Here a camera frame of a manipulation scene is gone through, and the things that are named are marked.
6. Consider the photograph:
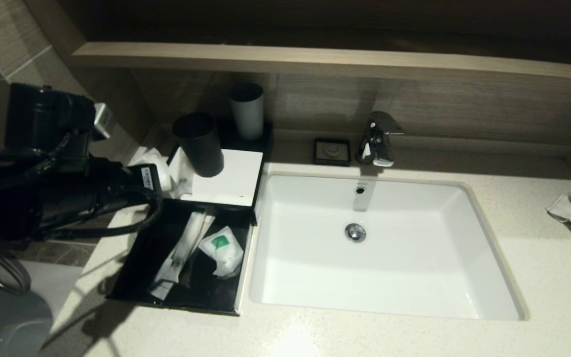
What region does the white rectangular sink basin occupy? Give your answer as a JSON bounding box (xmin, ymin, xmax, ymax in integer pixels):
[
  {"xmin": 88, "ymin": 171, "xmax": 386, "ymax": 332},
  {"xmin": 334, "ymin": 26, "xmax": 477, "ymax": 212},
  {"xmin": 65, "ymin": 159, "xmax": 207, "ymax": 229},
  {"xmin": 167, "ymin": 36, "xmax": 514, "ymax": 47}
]
[{"xmin": 248, "ymin": 171, "xmax": 529, "ymax": 322}]

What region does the black square soap dish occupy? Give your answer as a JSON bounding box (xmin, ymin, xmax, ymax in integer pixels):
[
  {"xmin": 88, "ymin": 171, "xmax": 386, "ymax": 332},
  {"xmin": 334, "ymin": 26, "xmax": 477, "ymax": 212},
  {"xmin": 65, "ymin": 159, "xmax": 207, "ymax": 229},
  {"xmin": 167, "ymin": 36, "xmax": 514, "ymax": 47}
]
[{"xmin": 313, "ymin": 138, "xmax": 351, "ymax": 167}]

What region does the grey cup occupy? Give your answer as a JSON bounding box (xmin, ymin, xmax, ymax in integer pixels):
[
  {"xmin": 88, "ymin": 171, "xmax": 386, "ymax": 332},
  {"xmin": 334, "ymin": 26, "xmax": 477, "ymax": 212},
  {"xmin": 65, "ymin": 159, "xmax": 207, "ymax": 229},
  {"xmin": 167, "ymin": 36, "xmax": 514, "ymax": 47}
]
[{"xmin": 229, "ymin": 83, "xmax": 265, "ymax": 142}]

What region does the crumpled clear packet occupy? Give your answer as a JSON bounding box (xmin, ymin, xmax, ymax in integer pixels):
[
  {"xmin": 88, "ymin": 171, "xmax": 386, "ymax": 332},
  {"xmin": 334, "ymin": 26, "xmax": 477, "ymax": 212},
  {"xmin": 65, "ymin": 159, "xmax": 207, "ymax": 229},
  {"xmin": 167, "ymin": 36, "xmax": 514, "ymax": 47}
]
[{"xmin": 129, "ymin": 148, "xmax": 173, "ymax": 193}]

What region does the white bathtub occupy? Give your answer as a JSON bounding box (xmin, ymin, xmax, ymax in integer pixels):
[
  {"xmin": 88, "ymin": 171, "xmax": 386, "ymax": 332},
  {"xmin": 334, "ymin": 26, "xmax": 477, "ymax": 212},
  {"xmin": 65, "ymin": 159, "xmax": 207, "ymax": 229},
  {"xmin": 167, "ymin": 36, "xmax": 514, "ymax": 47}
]
[{"xmin": 0, "ymin": 260, "xmax": 85, "ymax": 357}]

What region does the black box drawer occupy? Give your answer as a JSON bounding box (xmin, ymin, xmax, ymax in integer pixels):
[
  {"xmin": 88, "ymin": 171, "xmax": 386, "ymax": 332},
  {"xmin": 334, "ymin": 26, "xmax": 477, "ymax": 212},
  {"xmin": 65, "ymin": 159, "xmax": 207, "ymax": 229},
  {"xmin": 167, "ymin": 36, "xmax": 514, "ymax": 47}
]
[{"xmin": 107, "ymin": 198, "xmax": 257, "ymax": 316}]

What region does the chrome sink faucet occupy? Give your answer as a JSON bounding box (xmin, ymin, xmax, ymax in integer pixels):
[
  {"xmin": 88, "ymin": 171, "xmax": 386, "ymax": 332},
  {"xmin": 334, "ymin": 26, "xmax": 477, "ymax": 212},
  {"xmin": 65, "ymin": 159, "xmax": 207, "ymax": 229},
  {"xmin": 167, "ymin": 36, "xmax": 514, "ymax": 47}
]
[{"xmin": 355, "ymin": 111, "xmax": 405, "ymax": 168}]

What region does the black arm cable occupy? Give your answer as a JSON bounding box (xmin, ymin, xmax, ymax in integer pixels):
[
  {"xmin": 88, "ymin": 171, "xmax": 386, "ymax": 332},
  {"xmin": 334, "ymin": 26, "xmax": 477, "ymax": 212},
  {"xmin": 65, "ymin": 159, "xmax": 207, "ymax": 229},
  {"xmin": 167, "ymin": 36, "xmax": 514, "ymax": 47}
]
[{"xmin": 43, "ymin": 186, "xmax": 163, "ymax": 238}]

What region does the metal shower hose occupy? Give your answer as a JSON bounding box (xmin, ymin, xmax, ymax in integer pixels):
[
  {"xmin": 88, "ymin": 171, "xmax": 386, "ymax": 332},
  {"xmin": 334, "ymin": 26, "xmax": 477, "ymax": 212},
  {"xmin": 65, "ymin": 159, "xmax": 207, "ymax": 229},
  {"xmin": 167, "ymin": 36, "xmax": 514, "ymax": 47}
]
[{"xmin": 0, "ymin": 238, "xmax": 32, "ymax": 297}]

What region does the long green-label toothbrush packet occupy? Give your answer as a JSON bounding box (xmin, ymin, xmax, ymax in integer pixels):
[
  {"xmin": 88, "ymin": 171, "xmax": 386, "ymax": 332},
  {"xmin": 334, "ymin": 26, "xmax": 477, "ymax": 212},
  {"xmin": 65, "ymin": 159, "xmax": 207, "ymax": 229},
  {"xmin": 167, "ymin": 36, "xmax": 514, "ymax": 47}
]
[{"xmin": 149, "ymin": 208, "xmax": 208, "ymax": 300}]

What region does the small green-label white packet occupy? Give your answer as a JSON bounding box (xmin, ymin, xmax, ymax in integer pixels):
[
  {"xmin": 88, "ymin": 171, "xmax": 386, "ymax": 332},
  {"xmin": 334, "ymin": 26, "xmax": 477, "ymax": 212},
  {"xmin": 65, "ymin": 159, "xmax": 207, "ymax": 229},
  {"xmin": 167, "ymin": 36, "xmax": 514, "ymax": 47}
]
[{"xmin": 198, "ymin": 226, "xmax": 244, "ymax": 279}]

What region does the wooden wall shelf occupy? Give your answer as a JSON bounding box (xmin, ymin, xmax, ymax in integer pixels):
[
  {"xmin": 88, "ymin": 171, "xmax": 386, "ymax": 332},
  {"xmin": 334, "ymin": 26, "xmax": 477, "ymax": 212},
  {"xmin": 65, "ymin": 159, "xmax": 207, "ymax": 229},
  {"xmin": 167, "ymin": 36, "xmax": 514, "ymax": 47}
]
[{"xmin": 72, "ymin": 42, "xmax": 571, "ymax": 82}]

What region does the black cup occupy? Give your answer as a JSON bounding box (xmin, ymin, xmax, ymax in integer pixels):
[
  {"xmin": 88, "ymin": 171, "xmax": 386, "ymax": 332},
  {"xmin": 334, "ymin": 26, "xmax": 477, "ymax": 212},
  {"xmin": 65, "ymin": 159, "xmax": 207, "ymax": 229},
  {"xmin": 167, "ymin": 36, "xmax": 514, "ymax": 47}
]
[{"xmin": 172, "ymin": 113, "xmax": 225, "ymax": 178}]

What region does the chrome sink drain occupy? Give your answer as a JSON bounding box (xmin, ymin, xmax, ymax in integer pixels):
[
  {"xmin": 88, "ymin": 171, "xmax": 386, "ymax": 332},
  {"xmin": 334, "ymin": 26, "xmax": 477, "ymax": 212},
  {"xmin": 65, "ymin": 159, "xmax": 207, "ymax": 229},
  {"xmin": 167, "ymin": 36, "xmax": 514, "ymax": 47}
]
[{"xmin": 344, "ymin": 223, "xmax": 367, "ymax": 243}]

